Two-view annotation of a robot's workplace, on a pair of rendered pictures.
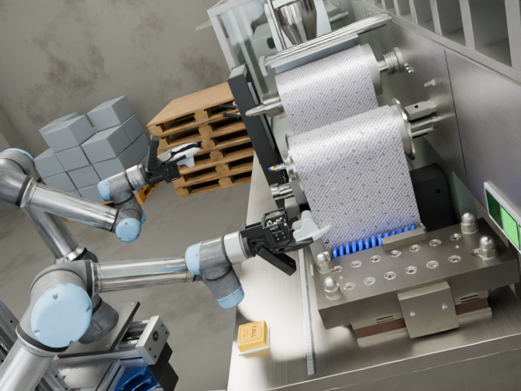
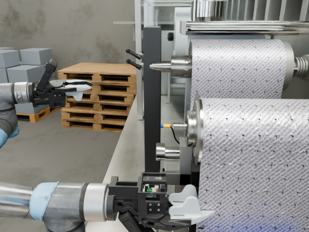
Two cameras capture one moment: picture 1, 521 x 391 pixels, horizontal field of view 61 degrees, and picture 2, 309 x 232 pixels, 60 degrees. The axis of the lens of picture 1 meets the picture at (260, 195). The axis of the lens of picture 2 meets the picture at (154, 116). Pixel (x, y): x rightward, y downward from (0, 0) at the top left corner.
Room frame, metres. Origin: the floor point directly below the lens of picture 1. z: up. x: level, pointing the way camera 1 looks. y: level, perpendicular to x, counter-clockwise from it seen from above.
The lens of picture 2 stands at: (0.49, 0.07, 1.46)
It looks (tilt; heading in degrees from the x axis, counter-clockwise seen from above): 20 degrees down; 350
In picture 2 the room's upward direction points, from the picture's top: straight up
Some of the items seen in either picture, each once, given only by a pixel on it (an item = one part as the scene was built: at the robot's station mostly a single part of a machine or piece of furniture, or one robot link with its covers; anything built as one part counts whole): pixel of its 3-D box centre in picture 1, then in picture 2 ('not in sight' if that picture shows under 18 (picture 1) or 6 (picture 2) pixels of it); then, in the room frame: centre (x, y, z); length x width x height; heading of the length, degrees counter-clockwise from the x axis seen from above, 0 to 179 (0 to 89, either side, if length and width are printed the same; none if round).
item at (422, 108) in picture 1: (419, 108); not in sight; (0.92, -0.40, 1.28); 0.06 x 0.05 x 0.02; 78
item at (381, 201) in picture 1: (364, 209); (256, 205); (0.89, -0.21, 1.11); 0.23 x 0.01 x 0.18; 78
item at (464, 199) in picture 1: (375, 89); not in sight; (1.95, -0.67, 1.02); 2.24 x 0.04 x 0.24; 168
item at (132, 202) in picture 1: (130, 212); (4, 123); (1.45, 0.44, 1.12); 0.11 x 0.08 x 0.11; 4
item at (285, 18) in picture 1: (295, 10); (207, 9); (1.66, -0.36, 1.50); 0.14 x 0.14 x 0.06
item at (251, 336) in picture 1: (252, 335); not in sight; (0.87, 0.15, 0.91); 0.07 x 0.07 x 0.02; 78
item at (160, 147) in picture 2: (276, 191); (160, 151); (1.03, -0.04, 1.18); 0.04 x 0.02 x 0.04; 168
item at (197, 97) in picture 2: (295, 163); (197, 128); (0.98, -0.11, 1.25); 0.15 x 0.01 x 0.15; 168
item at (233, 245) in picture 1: (239, 246); (100, 201); (0.96, 0.10, 1.11); 0.08 x 0.05 x 0.08; 168
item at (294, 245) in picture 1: (295, 242); (168, 218); (0.91, -0.03, 1.09); 0.09 x 0.05 x 0.02; 77
